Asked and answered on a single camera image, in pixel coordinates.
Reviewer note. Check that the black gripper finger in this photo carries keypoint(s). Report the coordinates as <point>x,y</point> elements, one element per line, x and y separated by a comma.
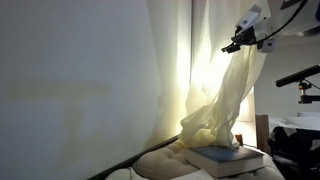
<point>233,47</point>

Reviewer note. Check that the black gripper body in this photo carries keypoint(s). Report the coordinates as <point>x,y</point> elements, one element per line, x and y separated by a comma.
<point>244,37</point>

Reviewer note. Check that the sheer white curtain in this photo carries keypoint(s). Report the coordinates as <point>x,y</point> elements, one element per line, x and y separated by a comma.
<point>201,86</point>

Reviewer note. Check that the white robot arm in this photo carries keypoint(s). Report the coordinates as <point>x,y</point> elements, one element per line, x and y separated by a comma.
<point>296,17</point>

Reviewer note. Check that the dark bed with bedding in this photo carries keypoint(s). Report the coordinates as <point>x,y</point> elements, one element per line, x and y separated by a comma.
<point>295,145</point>

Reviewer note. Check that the blue black Borges book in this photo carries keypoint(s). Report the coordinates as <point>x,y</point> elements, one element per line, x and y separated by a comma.
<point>222,161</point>

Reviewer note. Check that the cream tufted cushion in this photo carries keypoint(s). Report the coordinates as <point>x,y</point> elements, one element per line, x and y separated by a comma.
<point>168,163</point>

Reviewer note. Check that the black stereo camera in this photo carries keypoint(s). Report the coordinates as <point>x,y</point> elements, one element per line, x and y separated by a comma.
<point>299,76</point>

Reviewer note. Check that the wooden bed post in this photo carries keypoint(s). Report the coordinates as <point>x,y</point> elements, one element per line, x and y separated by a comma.
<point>262,133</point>

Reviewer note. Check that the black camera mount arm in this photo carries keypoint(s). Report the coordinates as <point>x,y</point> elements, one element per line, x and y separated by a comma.
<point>304,97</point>

